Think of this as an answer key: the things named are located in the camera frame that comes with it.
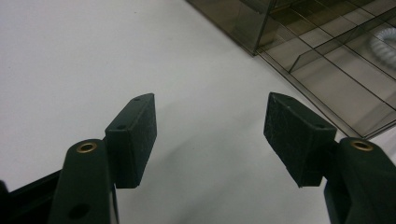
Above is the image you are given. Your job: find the white cable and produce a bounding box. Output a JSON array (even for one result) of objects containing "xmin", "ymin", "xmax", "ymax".
[{"xmin": 369, "ymin": 26, "xmax": 396, "ymax": 71}]

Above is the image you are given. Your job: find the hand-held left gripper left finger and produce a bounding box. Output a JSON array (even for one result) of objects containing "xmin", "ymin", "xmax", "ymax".
[{"xmin": 48, "ymin": 92, "xmax": 158, "ymax": 224}]

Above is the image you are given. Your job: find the clear plastic drawer organizer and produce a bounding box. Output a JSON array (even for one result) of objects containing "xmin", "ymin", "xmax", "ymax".
[{"xmin": 257, "ymin": 6, "xmax": 396, "ymax": 140}]

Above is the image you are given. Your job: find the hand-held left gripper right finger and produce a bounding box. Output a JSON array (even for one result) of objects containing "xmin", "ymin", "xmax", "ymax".
[{"xmin": 263, "ymin": 91, "xmax": 396, "ymax": 224}]

